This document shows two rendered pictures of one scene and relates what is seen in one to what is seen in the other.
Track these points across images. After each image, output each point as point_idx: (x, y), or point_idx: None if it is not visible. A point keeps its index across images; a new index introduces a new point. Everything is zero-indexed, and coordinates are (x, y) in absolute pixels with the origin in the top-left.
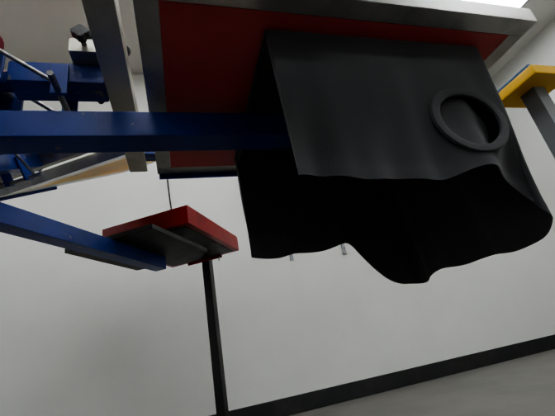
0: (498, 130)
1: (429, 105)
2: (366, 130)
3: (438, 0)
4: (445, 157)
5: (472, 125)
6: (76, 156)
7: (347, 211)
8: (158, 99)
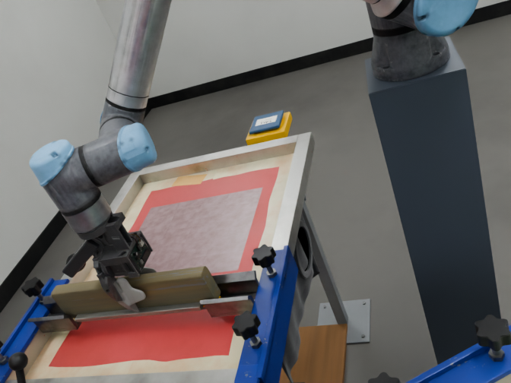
0: (306, 239)
1: (296, 261)
2: (290, 317)
3: (302, 185)
4: (303, 288)
5: (302, 249)
6: None
7: None
8: None
